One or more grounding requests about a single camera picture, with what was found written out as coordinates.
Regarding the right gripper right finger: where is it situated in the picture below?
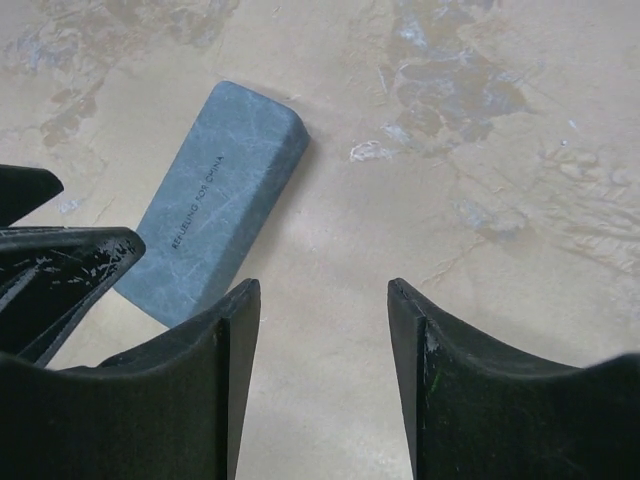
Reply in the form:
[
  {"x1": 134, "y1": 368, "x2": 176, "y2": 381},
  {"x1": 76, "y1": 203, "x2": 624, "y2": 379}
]
[{"x1": 387, "y1": 279, "x2": 639, "y2": 479}]

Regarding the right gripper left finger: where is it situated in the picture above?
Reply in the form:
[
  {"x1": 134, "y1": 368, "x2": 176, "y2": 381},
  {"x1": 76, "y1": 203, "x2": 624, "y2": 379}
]
[{"x1": 1, "y1": 279, "x2": 261, "y2": 479}]

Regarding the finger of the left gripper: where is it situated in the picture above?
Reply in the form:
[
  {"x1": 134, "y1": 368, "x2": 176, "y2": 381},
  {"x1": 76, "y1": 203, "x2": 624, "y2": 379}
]
[
  {"x1": 1, "y1": 227, "x2": 146, "y2": 367},
  {"x1": 0, "y1": 165, "x2": 64, "y2": 226}
]

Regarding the blue-grey glasses case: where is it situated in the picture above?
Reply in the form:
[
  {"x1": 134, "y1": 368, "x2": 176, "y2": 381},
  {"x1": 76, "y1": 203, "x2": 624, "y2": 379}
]
[{"x1": 114, "y1": 81, "x2": 310, "y2": 328}]

